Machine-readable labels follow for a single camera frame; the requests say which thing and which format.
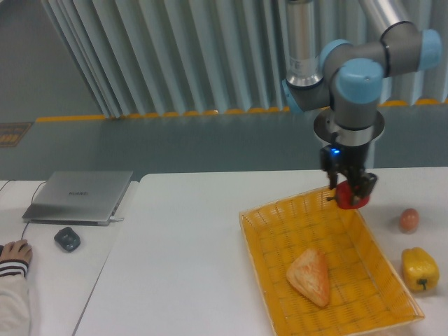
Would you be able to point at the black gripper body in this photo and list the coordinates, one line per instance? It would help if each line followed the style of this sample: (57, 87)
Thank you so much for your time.
(347, 160)

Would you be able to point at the person's hand on mouse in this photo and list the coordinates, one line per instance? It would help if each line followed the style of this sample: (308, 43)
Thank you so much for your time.
(16, 254)

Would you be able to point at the red bell pepper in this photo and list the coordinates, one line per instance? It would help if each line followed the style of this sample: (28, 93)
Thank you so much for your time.
(346, 199)

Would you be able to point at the triangular puff pastry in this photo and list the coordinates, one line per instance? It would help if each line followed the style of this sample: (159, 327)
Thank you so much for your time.
(308, 274)

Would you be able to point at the white sleeved forearm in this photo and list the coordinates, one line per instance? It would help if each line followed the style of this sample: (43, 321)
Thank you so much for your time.
(15, 311)

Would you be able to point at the yellow bell pepper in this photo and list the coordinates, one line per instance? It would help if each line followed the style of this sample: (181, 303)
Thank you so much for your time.
(420, 270)

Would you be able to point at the folding partition screen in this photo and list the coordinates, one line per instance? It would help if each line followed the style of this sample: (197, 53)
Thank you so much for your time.
(174, 58)

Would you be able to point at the brown egg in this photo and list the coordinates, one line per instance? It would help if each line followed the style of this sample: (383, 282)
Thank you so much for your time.
(409, 220)

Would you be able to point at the yellow wicker basket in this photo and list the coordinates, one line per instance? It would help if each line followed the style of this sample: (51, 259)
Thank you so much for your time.
(366, 293)

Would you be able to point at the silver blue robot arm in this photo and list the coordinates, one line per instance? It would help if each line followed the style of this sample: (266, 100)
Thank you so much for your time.
(344, 81)

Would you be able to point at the silver closed laptop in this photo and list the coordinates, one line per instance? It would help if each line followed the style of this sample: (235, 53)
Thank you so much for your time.
(79, 198)

